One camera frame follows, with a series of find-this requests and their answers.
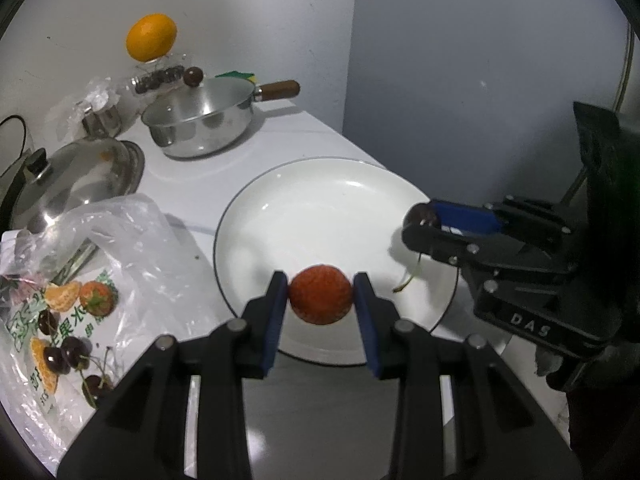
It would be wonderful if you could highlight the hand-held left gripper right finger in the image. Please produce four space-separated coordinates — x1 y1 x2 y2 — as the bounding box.
352 271 584 480

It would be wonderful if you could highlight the glass pot lid brown knob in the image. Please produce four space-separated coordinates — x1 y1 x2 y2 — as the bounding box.
141 66 256 128

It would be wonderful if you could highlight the small steel cup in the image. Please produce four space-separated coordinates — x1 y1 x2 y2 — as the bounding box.
81 105 123 138

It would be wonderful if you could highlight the black power cable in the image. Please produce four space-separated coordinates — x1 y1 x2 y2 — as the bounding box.
0 115 28 181

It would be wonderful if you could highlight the clear glass bowl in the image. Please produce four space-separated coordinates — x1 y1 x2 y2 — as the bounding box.
132 52 191 96

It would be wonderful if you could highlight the clear printed plastic bag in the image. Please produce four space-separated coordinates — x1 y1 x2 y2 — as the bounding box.
0 195 226 476

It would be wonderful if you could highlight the crumpled clear plastic wrap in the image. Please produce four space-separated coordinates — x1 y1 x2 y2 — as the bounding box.
47 76 136 141

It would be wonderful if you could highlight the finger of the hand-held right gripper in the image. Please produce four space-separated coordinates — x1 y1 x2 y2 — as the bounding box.
432 194 577 261
401 222 588 293

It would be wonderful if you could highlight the peeled tangerine piece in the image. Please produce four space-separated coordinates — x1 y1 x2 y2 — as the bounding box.
44 281 82 313
30 337 58 393

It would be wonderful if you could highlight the green yellow sponge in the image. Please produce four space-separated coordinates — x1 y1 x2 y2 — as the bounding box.
216 71 258 86

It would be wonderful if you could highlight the large steel lid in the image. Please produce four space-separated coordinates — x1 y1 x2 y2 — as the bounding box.
10 137 146 233

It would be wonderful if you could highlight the red strawberry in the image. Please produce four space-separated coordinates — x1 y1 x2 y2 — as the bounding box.
80 281 120 317
288 264 353 326

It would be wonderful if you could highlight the steel pot with wooden handle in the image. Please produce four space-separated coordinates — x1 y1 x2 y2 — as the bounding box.
141 79 301 159

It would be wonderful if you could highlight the white round plate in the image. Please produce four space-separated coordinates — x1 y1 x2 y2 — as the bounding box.
213 157 461 367

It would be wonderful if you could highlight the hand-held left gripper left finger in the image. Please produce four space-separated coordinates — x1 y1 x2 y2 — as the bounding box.
57 270 291 480

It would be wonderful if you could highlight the dark red cherry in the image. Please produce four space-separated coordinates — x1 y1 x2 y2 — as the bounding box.
81 374 113 401
42 346 73 375
61 336 93 372
392 201 442 293
37 309 61 337

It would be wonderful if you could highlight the whole orange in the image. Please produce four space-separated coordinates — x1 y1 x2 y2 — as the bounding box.
126 13 178 61

